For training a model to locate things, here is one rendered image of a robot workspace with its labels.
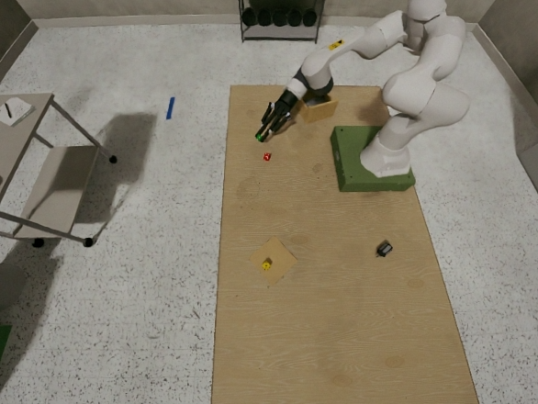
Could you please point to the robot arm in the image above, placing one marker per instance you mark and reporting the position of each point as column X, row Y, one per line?
column 424, row 104

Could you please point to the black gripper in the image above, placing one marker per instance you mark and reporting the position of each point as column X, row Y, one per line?
column 285, row 103

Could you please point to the tan flat mat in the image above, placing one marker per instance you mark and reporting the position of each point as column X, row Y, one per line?
column 277, row 255

